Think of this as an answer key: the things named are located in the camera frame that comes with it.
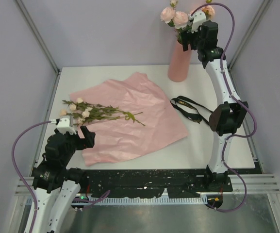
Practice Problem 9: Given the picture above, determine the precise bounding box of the aluminium front rail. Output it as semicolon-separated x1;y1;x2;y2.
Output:
15;174;280;196

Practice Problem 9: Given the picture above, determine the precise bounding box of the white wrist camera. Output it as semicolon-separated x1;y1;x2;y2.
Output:
56;116;77;135
189;10;207;33

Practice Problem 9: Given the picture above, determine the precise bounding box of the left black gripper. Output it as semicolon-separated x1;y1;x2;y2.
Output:
62;125;95;164

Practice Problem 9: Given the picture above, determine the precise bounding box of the pink tissue paper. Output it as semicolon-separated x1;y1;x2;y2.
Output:
69;72;189;166

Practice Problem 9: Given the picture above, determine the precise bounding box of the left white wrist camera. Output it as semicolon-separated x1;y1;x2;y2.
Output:
56;116;77;135

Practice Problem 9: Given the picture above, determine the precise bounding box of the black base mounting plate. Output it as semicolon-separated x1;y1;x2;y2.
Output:
80;169;233;199

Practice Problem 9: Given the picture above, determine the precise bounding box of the left aluminium frame post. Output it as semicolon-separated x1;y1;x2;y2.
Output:
14;0;60;75

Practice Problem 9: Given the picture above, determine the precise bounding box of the pink artificial flower bunch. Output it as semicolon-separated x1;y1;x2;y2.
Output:
61;98;145;126

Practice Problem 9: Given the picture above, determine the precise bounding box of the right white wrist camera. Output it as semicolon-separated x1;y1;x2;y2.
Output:
189;10;207;33

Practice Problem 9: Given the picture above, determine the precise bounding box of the black ribbon gold lettering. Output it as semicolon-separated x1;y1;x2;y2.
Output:
170;96;213;126

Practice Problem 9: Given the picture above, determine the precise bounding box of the white slotted cable duct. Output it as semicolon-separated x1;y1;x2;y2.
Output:
95;196;207;206

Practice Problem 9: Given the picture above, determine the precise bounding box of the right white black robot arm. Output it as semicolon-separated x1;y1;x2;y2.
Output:
181;20;248;191

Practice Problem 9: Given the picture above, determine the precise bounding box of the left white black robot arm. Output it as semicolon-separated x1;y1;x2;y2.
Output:
25;126;96;233

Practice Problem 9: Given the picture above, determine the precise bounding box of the right aluminium frame post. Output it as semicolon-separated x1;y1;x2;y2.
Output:
228;0;273;71

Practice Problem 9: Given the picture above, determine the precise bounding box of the pink flower stem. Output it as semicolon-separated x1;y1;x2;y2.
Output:
183;0;216;34
160;0;190;44

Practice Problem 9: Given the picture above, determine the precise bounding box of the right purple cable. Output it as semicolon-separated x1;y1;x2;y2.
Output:
190;2;258;213

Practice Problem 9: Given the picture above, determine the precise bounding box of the aluminium frame post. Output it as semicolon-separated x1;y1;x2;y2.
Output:
14;0;60;75
228;0;273;71

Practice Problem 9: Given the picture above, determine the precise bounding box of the pink tapered vase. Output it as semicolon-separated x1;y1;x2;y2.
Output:
167;41;192;82

